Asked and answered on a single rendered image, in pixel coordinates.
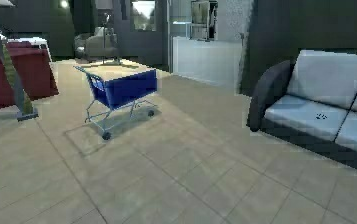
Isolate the blue shopping cart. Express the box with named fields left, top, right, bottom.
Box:
left=73, top=65, right=159, bottom=141

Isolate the white counter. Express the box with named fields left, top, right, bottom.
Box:
left=171, top=35, right=244, bottom=90

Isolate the thin black floor lamp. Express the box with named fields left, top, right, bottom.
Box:
left=99, top=13, right=122, bottom=66

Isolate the window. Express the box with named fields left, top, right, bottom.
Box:
left=130, top=0, right=157, bottom=33

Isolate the grey armchair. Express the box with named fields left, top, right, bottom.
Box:
left=74, top=26, right=121, bottom=62

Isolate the black sofa with grey cushions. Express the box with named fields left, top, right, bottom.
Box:
left=246, top=49, right=357, bottom=175

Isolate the grey floor lamp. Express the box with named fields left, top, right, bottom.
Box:
left=0, top=0, right=40, bottom=122

